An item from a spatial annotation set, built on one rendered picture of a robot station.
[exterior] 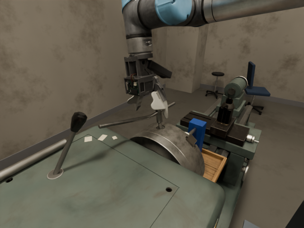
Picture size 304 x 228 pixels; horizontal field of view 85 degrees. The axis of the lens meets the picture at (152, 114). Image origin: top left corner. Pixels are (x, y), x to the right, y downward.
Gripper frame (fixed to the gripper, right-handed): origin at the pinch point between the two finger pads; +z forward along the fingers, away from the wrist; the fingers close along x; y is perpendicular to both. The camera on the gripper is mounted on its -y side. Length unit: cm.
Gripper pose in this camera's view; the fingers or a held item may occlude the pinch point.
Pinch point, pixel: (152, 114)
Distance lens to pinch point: 58.0
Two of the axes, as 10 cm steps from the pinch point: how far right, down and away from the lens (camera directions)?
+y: -7.0, 3.1, -6.4
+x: 7.0, 1.9, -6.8
